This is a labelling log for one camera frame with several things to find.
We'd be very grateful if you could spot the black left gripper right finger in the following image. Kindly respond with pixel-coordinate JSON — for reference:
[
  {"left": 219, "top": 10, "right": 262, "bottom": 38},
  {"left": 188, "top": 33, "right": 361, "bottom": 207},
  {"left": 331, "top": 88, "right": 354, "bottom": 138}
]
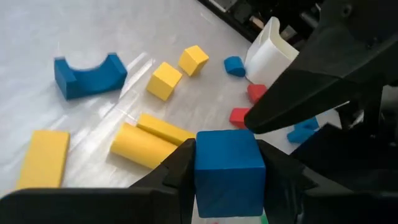
[{"left": 257, "top": 139, "right": 398, "bottom": 224}]

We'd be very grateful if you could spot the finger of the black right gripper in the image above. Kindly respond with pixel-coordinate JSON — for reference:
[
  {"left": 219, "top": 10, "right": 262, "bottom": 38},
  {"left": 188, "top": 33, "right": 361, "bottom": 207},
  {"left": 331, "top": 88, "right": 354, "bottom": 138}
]
[
  {"left": 290, "top": 123, "right": 398, "bottom": 193},
  {"left": 243, "top": 67, "right": 385, "bottom": 135}
]

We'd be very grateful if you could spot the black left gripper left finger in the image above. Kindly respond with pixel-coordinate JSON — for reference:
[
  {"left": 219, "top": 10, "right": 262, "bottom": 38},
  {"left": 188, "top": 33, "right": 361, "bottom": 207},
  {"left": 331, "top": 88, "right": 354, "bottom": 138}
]
[{"left": 0, "top": 138, "right": 197, "bottom": 224}]

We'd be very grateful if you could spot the blue cube block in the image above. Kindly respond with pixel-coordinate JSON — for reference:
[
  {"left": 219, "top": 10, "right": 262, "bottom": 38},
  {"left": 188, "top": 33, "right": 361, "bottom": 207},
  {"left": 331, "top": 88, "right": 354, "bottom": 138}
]
[{"left": 195, "top": 129, "right": 267, "bottom": 218}]

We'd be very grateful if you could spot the yellow cube block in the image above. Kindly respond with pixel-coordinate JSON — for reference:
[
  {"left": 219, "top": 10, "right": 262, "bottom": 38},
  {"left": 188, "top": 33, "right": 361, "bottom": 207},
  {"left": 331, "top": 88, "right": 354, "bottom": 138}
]
[
  {"left": 178, "top": 45, "right": 210, "bottom": 77},
  {"left": 146, "top": 61, "right": 183, "bottom": 102}
]

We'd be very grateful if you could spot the red block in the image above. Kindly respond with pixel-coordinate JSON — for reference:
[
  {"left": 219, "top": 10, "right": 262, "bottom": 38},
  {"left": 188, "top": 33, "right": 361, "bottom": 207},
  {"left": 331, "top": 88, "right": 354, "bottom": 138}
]
[
  {"left": 229, "top": 107, "right": 251, "bottom": 130},
  {"left": 247, "top": 83, "right": 268, "bottom": 105}
]

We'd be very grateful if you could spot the white plastic storage bin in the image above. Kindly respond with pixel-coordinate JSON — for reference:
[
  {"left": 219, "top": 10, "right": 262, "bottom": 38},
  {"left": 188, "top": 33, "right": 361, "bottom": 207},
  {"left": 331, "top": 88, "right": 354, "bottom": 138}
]
[{"left": 244, "top": 17, "right": 300, "bottom": 88}]

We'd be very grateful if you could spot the yellow cylinder block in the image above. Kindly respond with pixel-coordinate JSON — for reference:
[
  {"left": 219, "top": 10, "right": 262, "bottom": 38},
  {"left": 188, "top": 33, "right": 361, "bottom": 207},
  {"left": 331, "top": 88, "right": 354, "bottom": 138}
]
[{"left": 110, "top": 122, "right": 178, "bottom": 170}]

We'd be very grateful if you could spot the blue half-round block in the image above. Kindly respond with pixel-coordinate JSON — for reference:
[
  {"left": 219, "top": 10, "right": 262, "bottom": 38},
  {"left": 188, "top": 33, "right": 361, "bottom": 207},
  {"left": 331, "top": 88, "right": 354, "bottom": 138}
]
[{"left": 223, "top": 55, "right": 247, "bottom": 78}]

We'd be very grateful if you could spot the yellow flat block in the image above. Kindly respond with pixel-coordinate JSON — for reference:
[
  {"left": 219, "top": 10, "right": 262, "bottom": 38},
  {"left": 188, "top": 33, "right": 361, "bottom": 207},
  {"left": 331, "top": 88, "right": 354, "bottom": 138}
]
[{"left": 17, "top": 129, "right": 71, "bottom": 190}]

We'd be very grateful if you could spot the yellow narrow block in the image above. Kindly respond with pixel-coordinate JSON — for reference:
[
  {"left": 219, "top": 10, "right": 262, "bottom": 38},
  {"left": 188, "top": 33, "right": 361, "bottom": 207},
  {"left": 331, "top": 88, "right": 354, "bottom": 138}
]
[{"left": 136, "top": 113, "right": 197, "bottom": 146}]

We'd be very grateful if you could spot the blue arch block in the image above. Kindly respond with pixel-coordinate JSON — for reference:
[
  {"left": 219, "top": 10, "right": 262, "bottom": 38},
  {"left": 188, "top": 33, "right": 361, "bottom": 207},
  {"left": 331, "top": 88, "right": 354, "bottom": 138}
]
[{"left": 54, "top": 52, "right": 128, "bottom": 100}]

